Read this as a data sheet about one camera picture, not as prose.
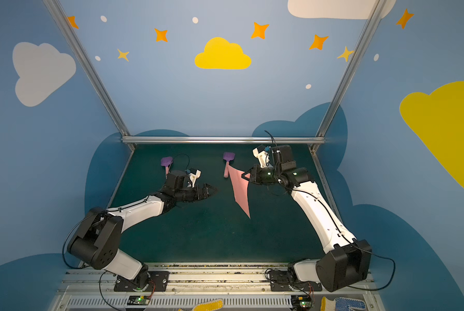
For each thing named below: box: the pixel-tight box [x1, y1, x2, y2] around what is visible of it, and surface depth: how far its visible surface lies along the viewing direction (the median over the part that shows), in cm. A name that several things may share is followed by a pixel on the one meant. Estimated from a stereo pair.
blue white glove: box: [320, 296, 367, 311], surface depth 71 cm
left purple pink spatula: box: [160, 156, 174, 175], surface depth 113 cm
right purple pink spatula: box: [222, 151, 236, 178], surface depth 116 cm
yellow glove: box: [177, 298, 224, 311], surface depth 70 cm
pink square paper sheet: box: [228, 164, 251, 219], surface depth 76 cm
